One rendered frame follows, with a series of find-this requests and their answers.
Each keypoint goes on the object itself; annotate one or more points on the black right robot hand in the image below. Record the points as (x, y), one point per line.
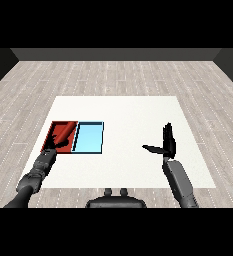
(168, 143)

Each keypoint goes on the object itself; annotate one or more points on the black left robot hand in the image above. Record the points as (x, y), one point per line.
(53, 143)

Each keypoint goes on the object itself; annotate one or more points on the small red can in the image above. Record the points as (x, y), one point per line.
(66, 130)

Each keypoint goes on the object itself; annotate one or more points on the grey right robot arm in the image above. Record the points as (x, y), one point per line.
(179, 181)

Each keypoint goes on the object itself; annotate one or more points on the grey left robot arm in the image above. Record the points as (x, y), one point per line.
(38, 170)

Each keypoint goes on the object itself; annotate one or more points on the red shallow open box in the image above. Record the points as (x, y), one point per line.
(56, 127)

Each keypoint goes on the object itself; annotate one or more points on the light blue shallow open box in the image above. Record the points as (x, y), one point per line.
(88, 137)

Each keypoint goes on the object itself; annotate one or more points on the dark grey robot body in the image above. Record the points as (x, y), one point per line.
(116, 201)

